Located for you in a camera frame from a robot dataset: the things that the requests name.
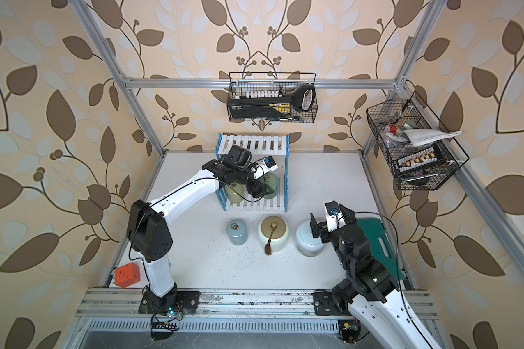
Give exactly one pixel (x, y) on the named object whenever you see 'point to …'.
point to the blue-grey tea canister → (237, 232)
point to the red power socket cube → (127, 275)
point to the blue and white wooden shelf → (259, 147)
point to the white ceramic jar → (306, 244)
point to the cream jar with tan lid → (273, 233)
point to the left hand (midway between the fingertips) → (270, 181)
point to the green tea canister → (271, 181)
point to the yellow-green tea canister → (233, 193)
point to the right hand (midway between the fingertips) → (327, 210)
